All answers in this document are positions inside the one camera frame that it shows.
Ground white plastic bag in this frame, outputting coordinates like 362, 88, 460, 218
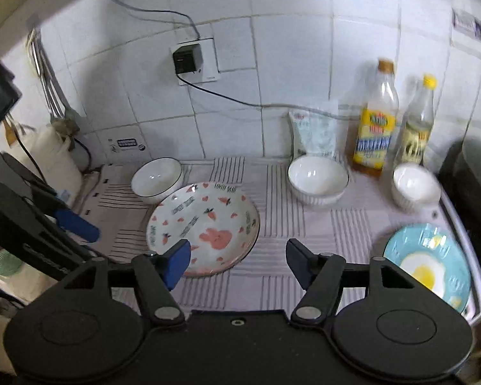
289, 106, 339, 161

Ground white jug with utensils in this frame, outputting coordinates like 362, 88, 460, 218
0, 124, 85, 209

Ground black plug in wall socket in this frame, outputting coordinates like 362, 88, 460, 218
170, 37, 219, 86

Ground small white bowl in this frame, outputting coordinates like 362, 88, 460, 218
392, 163, 442, 214

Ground striped tablecloth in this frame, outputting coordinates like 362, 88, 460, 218
70, 156, 481, 322

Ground wall sticker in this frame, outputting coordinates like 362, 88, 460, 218
452, 8, 481, 41

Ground black cable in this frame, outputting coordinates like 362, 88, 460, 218
175, 72, 347, 120

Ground white ribbed bowl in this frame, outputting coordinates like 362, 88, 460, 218
287, 154, 350, 208

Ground white panel with blue display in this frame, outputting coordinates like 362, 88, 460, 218
106, 136, 147, 154

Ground clear bottle with yellow cap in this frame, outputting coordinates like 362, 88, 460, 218
393, 74, 437, 169

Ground black plug adapter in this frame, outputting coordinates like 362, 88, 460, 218
172, 43, 204, 75

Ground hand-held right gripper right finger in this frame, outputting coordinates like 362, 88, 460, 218
285, 238, 415, 327

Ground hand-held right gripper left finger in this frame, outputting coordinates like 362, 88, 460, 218
62, 238, 192, 328

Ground white bowl with dark rim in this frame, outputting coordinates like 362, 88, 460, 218
130, 158, 184, 205

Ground yellow label bottle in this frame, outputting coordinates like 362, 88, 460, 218
352, 59, 399, 178

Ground green and white packet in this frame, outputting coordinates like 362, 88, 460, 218
0, 249, 27, 303

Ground dark wok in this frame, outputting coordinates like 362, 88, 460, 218
439, 138, 481, 231

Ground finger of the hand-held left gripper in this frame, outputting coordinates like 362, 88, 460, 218
32, 192, 102, 244
2, 151, 61, 209

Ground grey cable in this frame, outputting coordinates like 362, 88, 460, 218
94, 0, 202, 41

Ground blue fried egg plate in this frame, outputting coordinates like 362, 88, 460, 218
383, 223, 473, 314

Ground hanging metal utensils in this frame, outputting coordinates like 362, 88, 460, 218
26, 28, 81, 131

